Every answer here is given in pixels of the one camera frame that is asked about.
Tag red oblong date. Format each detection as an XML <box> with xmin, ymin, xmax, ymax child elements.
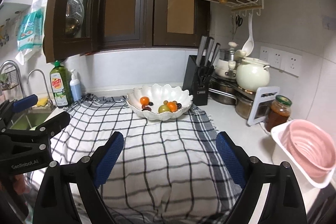
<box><xmin>142</xmin><ymin>105</ymin><xmax>151</xmax><ymax>111</ymax></box>

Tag smaller orange tangerine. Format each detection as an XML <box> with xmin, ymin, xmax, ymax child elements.
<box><xmin>139</xmin><ymin>96</ymin><xmax>150</xmax><ymax>106</ymax></box>

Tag green apple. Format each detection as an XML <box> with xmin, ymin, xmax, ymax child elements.
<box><xmin>158</xmin><ymin>105</ymin><xmax>171</xmax><ymax>113</ymax></box>

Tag large orange tangerine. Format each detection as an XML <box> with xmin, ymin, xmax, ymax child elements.
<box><xmin>167</xmin><ymin>102</ymin><xmax>178</xmax><ymax>112</ymax></box>

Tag person's left hand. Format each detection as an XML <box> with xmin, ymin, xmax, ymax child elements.
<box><xmin>12</xmin><ymin>174</ymin><xmax>29</xmax><ymax>195</ymax></box>

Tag metal faucet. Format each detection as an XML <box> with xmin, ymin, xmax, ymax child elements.
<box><xmin>1</xmin><ymin>60</ymin><xmax>26</xmax><ymax>97</ymax></box>

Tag green dish soap bottle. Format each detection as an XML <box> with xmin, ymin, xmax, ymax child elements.
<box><xmin>50</xmin><ymin>61</ymin><xmax>73</xmax><ymax>108</ymax></box>

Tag white blue pump bottle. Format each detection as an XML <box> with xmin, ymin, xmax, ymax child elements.
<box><xmin>70</xmin><ymin>69</ymin><xmax>82</xmax><ymax>102</ymax></box>

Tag white pink colander basket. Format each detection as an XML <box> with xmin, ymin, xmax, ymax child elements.
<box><xmin>270</xmin><ymin>119</ymin><xmax>335</xmax><ymax>192</ymax></box>

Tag glass jar brown sauce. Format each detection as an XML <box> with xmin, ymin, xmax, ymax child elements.
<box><xmin>265</xmin><ymin>95</ymin><xmax>292</xmax><ymax>132</ymax></box>

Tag stainless steel pot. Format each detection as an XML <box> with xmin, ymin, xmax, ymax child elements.
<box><xmin>235</xmin><ymin>95</ymin><xmax>253</xmax><ymax>120</ymax></box>

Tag checkered white black cloth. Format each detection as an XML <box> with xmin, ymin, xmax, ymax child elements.
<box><xmin>26</xmin><ymin>93</ymin><xmax>242</xmax><ymax>224</ymax></box>

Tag cream ceramic pot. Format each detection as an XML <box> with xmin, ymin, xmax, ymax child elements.
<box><xmin>234</xmin><ymin>50</ymin><xmax>270</xmax><ymax>92</ymax></box>

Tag white scalloped ceramic bowl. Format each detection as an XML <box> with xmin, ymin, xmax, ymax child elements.
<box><xmin>126</xmin><ymin>84</ymin><xmax>193</xmax><ymax>121</ymax></box>

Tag black knife block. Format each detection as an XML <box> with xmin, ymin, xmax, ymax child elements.
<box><xmin>182</xmin><ymin>35</ymin><xmax>222</xmax><ymax>106</ymax></box>

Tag white enamel pot with lid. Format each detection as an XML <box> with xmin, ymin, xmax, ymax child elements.
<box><xmin>215</xmin><ymin>42</ymin><xmax>237</xmax><ymax>81</ymax></box>

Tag metal steamer plate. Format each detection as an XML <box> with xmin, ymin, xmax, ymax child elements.
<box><xmin>65</xmin><ymin>0</ymin><xmax>85</xmax><ymax>38</ymax></box>

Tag white ladle spoon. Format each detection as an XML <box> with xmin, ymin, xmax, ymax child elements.
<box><xmin>242</xmin><ymin>13</ymin><xmax>254</xmax><ymax>56</ymax></box>

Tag black scissors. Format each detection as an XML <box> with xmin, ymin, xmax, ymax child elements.
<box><xmin>232</xmin><ymin>15</ymin><xmax>243</xmax><ymax>36</ymax></box>

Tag white photo frame stand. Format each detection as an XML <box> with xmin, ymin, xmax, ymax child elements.
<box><xmin>247</xmin><ymin>86</ymin><xmax>280</xmax><ymax>126</ymax></box>

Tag white wall power outlet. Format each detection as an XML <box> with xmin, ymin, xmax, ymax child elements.
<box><xmin>260</xmin><ymin>47</ymin><xmax>302</xmax><ymax>77</ymax></box>

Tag dark wooden window frame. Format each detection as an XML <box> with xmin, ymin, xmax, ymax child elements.
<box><xmin>43</xmin><ymin>0</ymin><xmax>210</xmax><ymax>63</ymax></box>

